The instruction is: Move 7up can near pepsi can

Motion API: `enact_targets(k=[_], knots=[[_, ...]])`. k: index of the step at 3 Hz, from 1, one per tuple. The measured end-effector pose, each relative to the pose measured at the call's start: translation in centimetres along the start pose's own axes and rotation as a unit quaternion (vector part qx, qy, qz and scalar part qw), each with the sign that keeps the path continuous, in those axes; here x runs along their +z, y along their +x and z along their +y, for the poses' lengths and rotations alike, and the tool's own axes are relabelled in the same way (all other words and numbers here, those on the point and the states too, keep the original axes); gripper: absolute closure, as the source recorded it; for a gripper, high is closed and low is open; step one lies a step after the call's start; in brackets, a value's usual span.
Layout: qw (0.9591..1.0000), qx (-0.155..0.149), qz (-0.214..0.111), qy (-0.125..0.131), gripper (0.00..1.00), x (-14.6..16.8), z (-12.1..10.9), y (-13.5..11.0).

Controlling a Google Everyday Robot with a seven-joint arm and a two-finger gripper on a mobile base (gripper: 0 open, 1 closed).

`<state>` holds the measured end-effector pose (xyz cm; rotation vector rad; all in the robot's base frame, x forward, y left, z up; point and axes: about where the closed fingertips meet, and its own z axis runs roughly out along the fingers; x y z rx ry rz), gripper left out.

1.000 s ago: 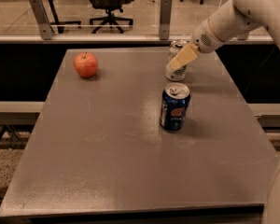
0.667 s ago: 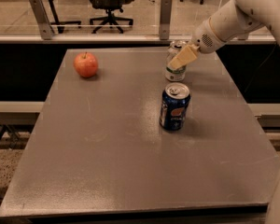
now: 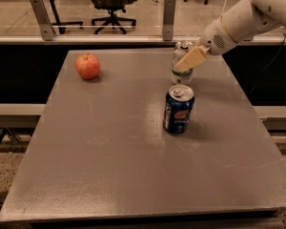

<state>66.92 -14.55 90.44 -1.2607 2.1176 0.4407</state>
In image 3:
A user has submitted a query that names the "left metal railing bracket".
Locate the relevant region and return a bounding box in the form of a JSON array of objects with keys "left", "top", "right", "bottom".
[{"left": 30, "top": 0, "right": 55, "bottom": 41}]

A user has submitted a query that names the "black office chair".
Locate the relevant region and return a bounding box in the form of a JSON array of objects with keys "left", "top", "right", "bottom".
[{"left": 91, "top": 0, "right": 138, "bottom": 34}]

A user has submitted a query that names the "red apple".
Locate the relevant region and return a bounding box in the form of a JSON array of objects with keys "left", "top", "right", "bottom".
[{"left": 75, "top": 53, "right": 100, "bottom": 80}]

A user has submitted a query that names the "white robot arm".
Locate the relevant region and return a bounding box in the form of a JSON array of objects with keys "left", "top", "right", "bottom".
[{"left": 174, "top": 0, "right": 286, "bottom": 73}]

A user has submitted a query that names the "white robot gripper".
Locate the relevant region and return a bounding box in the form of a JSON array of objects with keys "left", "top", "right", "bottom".
[{"left": 174, "top": 17, "right": 237, "bottom": 73}]

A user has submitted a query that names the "white green 7up can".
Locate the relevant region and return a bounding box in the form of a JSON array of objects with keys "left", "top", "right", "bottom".
[{"left": 172, "top": 41, "right": 194, "bottom": 85}]

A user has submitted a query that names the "middle metal railing bracket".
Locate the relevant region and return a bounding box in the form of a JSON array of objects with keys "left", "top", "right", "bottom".
[{"left": 162, "top": 0, "right": 175, "bottom": 41}]

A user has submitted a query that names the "metal railing bracket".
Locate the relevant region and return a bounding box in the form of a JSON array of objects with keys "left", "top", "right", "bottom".
[
  {"left": 162, "top": 0, "right": 175, "bottom": 41},
  {"left": 30, "top": 0, "right": 55, "bottom": 41}
]

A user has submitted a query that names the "blue pepsi can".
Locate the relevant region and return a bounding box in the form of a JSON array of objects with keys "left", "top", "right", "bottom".
[{"left": 163, "top": 84, "right": 195, "bottom": 135}]

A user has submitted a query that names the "black stand with base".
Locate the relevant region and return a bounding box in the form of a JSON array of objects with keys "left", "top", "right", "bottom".
[{"left": 49, "top": 0, "right": 83, "bottom": 34}]

